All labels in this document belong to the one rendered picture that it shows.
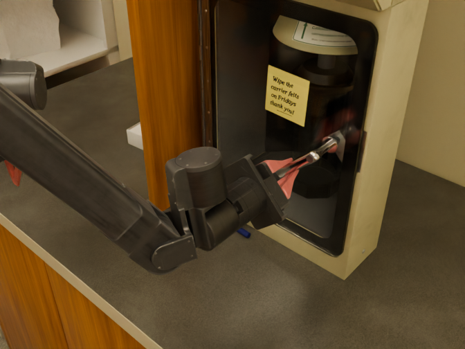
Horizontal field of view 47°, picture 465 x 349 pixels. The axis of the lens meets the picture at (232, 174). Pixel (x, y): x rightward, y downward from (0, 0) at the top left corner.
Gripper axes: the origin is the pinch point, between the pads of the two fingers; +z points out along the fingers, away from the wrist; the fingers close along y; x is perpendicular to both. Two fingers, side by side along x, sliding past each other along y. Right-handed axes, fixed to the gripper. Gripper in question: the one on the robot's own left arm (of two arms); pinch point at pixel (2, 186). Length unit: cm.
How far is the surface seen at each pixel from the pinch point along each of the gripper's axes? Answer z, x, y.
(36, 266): 31.2, 12.4, 6.3
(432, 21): -16, -35, 76
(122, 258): 15.7, -13.6, 11.4
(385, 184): 0, -46, 42
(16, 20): 5, 84, 49
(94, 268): 15.6, -11.9, 6.6
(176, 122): -2.5, -9.1, 30.5
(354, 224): 3, -46, 34
